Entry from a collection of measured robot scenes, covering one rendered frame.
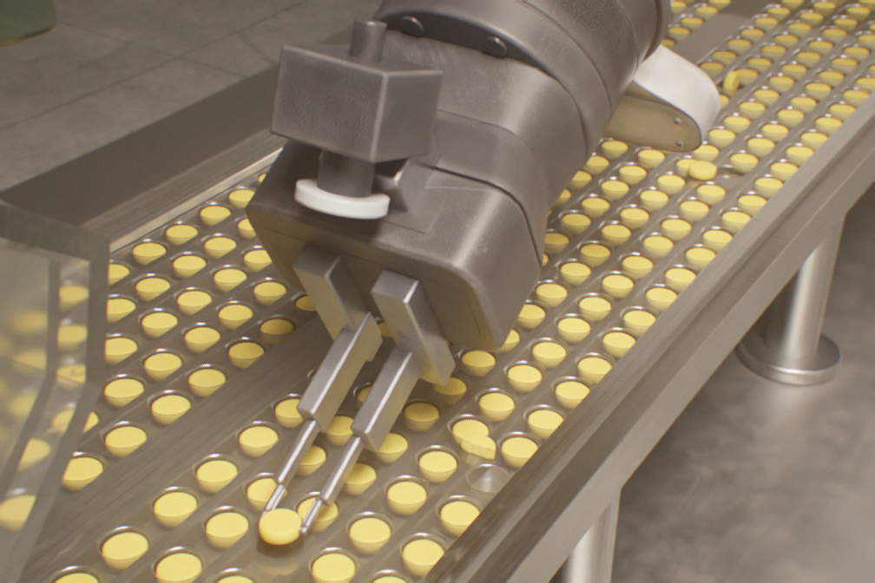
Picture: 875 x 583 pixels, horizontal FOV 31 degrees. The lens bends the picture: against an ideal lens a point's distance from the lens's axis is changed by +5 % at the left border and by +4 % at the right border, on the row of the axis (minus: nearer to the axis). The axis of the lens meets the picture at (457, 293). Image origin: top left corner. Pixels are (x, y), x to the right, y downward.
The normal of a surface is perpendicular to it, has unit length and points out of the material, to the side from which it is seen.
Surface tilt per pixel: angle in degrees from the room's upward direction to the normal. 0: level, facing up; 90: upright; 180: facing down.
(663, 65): 43
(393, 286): 32
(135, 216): 0
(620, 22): 74
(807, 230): 90
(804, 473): 0
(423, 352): 122
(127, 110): 0
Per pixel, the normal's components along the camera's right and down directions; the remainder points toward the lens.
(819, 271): 0.28, 0.48
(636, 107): -0.44, 0.80
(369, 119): -0.45, 0.14
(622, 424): 0.05, -0.87
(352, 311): 0.87, 0.28
